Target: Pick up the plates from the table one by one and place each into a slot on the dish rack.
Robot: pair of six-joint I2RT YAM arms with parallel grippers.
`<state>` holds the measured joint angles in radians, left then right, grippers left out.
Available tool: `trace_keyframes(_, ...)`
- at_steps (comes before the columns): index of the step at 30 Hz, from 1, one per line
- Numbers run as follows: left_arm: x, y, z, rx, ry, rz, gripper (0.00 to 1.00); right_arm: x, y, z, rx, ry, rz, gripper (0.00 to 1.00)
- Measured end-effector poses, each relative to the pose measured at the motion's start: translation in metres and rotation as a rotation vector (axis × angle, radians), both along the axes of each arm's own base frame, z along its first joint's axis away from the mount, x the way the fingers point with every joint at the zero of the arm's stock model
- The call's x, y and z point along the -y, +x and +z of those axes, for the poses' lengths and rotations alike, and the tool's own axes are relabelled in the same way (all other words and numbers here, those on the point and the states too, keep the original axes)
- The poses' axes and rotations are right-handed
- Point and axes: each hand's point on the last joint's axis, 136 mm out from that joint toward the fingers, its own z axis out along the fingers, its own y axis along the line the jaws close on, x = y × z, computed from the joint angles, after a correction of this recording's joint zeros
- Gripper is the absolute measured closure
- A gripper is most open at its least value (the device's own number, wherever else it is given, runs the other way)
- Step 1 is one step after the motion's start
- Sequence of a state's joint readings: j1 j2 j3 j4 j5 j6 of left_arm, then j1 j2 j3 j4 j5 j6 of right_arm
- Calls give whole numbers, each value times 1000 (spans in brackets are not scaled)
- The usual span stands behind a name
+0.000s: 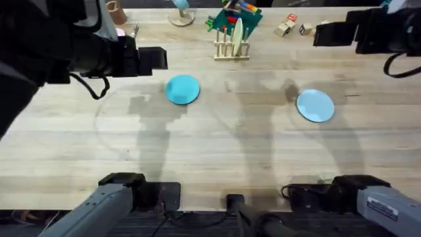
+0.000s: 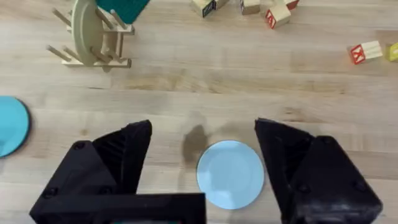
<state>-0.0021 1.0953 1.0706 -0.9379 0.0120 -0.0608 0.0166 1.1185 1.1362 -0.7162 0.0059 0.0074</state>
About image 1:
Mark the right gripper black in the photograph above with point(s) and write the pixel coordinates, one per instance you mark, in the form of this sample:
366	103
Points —
381	33

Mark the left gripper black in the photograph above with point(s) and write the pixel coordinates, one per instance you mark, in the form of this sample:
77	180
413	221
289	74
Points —
121	57

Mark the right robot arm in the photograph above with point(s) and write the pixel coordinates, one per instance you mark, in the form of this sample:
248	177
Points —
388	204

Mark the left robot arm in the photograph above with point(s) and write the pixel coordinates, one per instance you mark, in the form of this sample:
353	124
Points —
23	49

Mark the wooden peg dish rack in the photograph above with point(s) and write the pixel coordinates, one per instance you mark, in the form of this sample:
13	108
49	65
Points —
227	52

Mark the wooden toy cube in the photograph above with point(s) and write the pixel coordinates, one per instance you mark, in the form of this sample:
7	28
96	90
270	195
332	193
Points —
306	29

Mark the turquoise round plate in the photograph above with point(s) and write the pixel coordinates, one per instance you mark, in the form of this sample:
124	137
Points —
182	89

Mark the small pink and silver object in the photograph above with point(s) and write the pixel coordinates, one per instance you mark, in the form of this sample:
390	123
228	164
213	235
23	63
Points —
126	31

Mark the wooden cup stand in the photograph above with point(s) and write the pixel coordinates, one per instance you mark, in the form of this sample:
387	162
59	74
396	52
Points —
181	19

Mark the wooden toy blocks heap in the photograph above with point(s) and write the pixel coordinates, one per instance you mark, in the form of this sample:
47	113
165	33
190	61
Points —
285	27

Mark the light blue cup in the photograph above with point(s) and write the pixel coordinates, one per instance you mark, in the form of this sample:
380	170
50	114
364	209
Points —
181	4

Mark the brown cardboard roll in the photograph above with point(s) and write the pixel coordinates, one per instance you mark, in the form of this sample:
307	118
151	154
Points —
116	13

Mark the light blue round plate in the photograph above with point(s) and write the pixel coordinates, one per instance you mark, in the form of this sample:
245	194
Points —
315	105

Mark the cream round plate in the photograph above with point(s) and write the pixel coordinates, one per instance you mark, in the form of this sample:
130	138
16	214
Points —
237	36

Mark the green board with toy blocks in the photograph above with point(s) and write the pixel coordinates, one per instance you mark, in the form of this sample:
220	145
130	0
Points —
248	18

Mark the black camera post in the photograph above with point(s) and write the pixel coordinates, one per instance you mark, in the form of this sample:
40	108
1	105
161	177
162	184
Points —
250	214

